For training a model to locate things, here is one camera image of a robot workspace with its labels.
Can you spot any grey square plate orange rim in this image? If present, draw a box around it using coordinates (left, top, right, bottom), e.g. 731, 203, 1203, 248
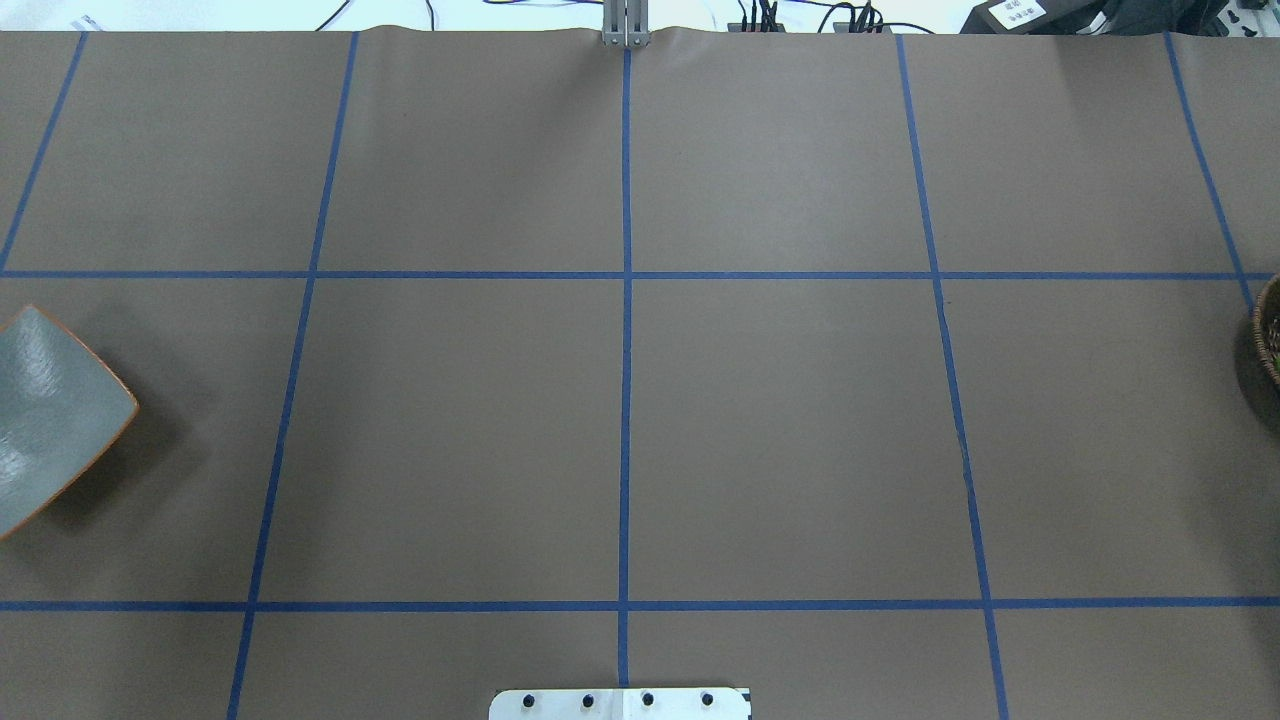
1, 304, 140, 538

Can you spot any brown woven wicker basket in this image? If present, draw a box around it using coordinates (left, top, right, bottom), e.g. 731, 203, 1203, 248
1251, 274, 1279, 389

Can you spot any brown paper table cover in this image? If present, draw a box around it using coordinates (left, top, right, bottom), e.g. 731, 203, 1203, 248
3, 27, 1277, 719

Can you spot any black power adapter box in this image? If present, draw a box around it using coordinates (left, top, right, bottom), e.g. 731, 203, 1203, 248
960, 1, 1107, 35

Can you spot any grey aluminium frame post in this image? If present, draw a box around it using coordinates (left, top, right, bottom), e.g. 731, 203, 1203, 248
602, 0, 652, 49

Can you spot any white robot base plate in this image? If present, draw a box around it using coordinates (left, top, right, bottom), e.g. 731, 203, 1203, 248
488, 687, 753, 719

